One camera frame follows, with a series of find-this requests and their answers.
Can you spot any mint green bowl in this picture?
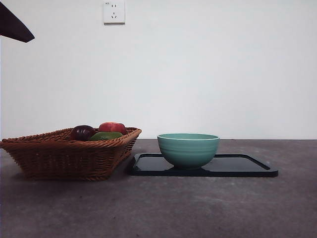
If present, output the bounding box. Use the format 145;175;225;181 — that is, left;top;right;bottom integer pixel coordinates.
157;133;220;171

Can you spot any dark purple fruit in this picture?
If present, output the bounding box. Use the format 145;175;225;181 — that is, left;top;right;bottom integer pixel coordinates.
70;125;96;141

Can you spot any red fruit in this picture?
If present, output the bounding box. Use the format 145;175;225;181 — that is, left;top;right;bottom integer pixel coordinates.
98;121;126;136

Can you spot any brown wicker basket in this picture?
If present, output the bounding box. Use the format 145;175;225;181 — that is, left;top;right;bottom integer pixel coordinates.
0;126;142;181

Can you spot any green fruit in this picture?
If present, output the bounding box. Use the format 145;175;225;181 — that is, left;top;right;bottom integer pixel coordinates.
89;131;124;142

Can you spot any black rectangular tray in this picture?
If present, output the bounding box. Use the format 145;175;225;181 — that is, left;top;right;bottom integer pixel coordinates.
127;153;278;178

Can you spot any white wall socket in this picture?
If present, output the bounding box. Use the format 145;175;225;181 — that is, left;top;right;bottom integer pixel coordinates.
103;1;126;25

